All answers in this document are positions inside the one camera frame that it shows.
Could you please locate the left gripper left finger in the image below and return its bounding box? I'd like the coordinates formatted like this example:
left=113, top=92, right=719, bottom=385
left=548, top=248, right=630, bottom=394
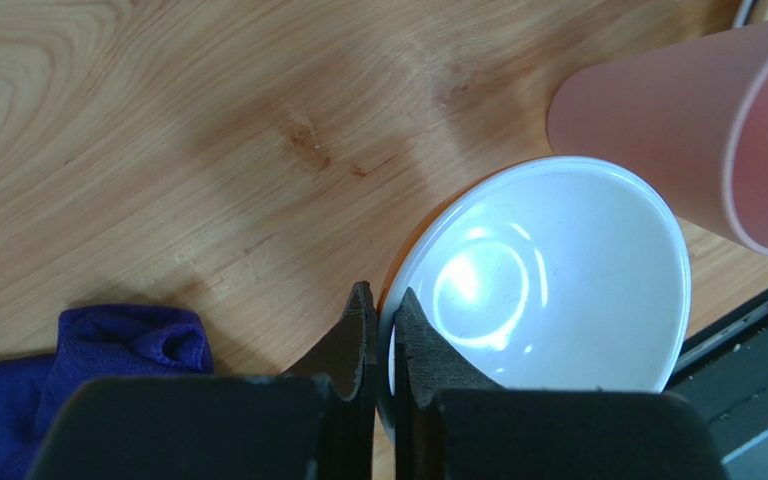
left=28, top=281, right=377, bottom=479

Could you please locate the white green-rimmed plate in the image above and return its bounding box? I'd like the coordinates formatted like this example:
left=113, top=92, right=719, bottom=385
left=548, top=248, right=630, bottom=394
left=731, top=0, right=756, bottom=29

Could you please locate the orange bowl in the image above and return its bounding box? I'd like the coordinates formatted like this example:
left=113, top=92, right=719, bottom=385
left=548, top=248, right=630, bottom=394
left=378, top=156, right=692, bottom=436

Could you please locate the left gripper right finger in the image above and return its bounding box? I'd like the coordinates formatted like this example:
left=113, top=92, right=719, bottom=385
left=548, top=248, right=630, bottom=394
left=393, top=291, right=726, bottom=479

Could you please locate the purple cloth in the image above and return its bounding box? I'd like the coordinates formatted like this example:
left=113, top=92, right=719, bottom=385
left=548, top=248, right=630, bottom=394
left=0, top=304, right=214, bottom=479

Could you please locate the pink plastic cup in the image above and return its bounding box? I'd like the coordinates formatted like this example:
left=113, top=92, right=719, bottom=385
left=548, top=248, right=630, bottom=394
left=547, top=21, right=768, bottom=255

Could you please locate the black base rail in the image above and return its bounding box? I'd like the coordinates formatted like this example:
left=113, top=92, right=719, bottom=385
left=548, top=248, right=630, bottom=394
left=667, top=288, right=768, bottom=479

